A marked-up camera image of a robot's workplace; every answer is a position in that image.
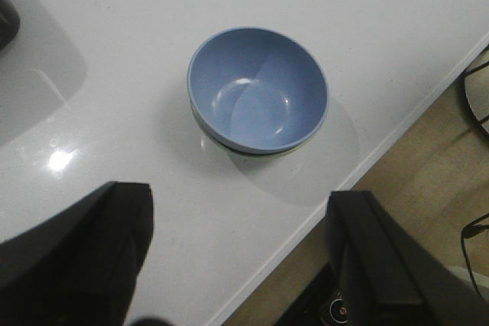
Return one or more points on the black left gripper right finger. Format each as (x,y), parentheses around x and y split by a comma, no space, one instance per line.
(385,277)

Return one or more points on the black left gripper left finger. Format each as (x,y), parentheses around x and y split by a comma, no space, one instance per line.
(79,267)

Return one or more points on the blue bowl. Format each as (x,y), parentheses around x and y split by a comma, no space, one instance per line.
(257,87)

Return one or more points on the black and chrome four-slot toaster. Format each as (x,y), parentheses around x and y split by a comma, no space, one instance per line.
(10,23)

